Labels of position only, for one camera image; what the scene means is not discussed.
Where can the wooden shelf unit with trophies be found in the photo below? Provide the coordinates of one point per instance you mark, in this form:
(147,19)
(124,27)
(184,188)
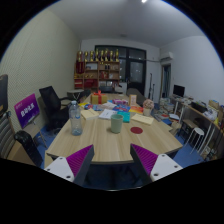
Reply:
(96,71)

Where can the clear plastic water bottle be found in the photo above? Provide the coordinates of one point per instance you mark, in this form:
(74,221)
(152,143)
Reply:
(75,120)

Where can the white air conditioner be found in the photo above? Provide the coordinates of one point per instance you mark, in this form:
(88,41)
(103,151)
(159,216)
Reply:
(167,56)

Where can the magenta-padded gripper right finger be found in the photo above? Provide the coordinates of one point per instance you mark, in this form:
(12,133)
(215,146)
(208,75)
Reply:
(163,165)

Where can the ceiling light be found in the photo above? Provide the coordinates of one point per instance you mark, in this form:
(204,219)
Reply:
(144,1)

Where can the black computer monitor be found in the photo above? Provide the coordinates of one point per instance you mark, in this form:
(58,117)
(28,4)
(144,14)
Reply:
(179,90)

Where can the small round side table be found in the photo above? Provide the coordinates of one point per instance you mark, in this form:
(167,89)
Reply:
(75,92)

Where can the blue and red book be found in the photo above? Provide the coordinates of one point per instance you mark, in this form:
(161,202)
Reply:
(121,108)

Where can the white round stool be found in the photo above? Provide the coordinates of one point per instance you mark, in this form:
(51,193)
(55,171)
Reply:
(197,131)

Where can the grey striped office chair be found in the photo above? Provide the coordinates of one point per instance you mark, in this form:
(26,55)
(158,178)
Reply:
(6,136)

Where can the blue picture book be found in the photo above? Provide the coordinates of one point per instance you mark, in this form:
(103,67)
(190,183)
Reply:
(94,107)

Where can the pink box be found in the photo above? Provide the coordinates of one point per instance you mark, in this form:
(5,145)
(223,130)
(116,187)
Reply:
(120,101)

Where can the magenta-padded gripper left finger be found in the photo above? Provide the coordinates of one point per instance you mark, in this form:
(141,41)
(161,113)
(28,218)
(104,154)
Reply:
(63,166)

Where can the yellow gift box red ribbon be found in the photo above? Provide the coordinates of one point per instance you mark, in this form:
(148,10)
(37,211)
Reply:
(99,98)

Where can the cluttered wooden side desk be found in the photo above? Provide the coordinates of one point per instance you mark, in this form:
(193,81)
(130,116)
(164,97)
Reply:
(203,115)

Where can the cream book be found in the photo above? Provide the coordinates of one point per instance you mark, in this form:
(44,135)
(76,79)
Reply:
(142,119)
(89,114)

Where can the pink flowers in pot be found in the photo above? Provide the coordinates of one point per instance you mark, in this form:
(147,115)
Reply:
(148,105)

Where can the orange book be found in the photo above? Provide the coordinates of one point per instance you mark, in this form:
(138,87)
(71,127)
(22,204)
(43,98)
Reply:
(136,109)

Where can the pale green cup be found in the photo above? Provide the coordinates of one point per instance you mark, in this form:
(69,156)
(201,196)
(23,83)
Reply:
(116,124)

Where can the purple sign board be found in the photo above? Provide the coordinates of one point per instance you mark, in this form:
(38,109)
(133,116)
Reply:
(26,110)

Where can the black office chair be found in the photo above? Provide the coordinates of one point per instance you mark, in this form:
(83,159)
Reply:
(53,106)

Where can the flat round red coaster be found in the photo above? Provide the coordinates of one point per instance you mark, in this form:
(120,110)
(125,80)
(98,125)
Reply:
(136,130)

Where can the small orange carton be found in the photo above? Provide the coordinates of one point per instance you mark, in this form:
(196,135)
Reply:
(133,100)

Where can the white printed booklet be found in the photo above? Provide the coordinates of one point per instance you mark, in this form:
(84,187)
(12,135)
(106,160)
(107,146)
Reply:
(107,114)

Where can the dark glass door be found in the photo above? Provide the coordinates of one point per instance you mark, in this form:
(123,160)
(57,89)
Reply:
(135,71)

